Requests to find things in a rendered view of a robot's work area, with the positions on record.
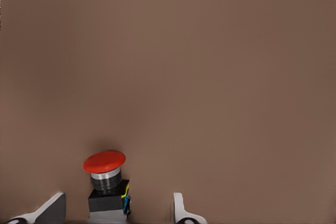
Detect red mushroom push-button switch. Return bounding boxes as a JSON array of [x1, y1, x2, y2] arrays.
[[82, 150, 132, 223]]

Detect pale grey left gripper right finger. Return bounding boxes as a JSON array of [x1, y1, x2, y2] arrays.
[[173, 192, 208, 224]]

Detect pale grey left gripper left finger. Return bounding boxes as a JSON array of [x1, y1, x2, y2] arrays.
[[4, 191, 67, 224]]

